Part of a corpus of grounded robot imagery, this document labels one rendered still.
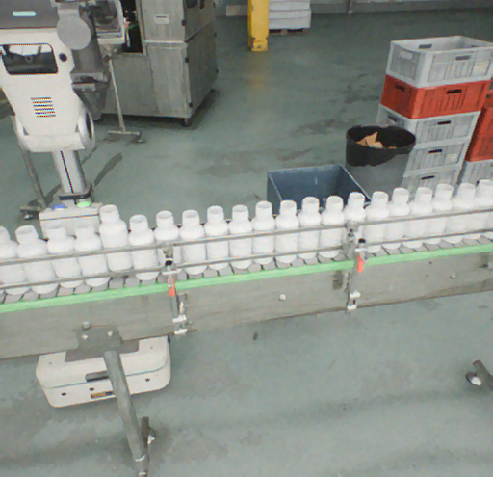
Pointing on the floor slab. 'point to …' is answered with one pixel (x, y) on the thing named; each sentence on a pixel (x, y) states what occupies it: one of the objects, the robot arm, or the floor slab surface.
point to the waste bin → (378, 157)
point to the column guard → (258, 16)
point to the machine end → (166, 51)
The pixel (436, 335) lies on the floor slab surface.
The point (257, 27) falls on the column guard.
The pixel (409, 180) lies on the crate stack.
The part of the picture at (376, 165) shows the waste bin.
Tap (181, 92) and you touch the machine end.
